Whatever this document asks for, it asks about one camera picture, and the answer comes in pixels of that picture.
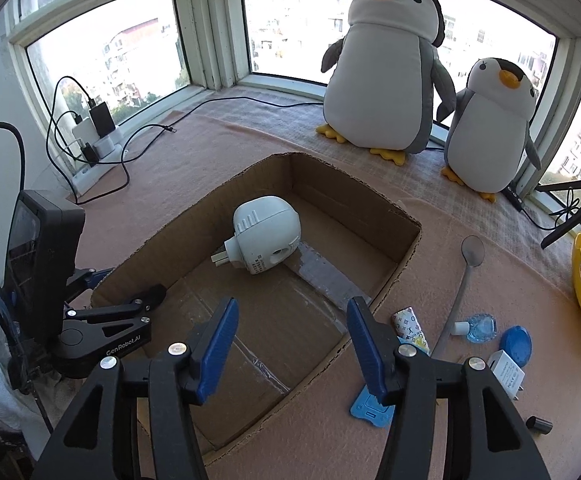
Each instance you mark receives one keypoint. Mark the small plush penguin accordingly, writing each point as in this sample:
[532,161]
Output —
[490,128]

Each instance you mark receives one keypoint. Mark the blue round lid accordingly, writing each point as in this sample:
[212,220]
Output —
[517,344]

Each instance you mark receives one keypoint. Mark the checkered cloth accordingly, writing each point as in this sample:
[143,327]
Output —
[294,119]

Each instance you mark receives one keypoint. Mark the grey long spoon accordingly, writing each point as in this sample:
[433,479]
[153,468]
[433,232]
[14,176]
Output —
[473,254]

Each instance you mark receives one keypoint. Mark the pink felt mat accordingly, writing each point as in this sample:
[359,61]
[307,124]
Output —
[267,278]

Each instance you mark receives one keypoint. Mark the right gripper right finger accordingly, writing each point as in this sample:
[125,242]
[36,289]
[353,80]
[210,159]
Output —
[487,438]

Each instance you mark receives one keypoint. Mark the blue plastic card piece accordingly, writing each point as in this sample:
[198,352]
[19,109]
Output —
[366,407]

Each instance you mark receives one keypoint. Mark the clear blue small bottle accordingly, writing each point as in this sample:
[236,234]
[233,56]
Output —
[477,329]

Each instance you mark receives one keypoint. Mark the large plush penguin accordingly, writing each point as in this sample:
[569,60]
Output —
[388,84]

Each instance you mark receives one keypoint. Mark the black inline remote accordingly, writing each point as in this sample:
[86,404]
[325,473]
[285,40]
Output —
[513,199]

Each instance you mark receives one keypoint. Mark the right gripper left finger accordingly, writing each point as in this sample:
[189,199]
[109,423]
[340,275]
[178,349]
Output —
[97,436]

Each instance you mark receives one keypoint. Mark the black cylinder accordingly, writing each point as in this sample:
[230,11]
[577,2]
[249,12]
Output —
[539,425]

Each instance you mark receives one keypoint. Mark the black plug adapter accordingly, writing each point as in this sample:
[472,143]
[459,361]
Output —
[90,154]

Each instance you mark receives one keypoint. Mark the brown cardboard box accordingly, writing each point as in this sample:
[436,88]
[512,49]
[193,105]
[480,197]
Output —
[354,241]

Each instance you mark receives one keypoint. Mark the white USB charger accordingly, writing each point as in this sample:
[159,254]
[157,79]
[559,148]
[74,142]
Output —
[509,374]

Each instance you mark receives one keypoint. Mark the white round plug device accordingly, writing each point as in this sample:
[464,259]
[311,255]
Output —
[267,231]

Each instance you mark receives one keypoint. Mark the patterned silver lighter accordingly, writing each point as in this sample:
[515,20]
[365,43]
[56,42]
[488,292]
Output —
[408,329]

